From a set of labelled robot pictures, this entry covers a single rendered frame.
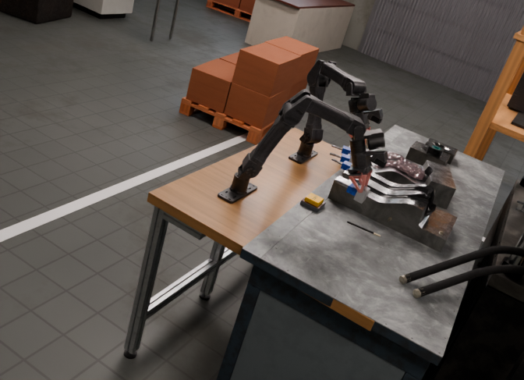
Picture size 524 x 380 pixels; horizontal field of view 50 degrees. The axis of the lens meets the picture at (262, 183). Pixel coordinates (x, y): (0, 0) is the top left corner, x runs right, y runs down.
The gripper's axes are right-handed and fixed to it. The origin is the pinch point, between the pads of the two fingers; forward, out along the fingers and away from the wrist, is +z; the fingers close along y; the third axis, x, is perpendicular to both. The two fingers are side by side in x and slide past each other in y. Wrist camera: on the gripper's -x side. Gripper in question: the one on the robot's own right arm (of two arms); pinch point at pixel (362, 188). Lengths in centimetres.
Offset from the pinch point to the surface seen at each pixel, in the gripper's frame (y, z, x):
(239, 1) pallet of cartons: 633, -124, 380
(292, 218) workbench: -18.8, 5.6, 22.5
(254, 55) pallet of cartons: 209, -49, 147
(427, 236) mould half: 9.9, 23.0, -21.1
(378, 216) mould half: 10.1, 14.9, -2.2
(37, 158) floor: 45, -9, 226
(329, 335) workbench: -50, 35, 0
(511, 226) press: 72, 41, -47
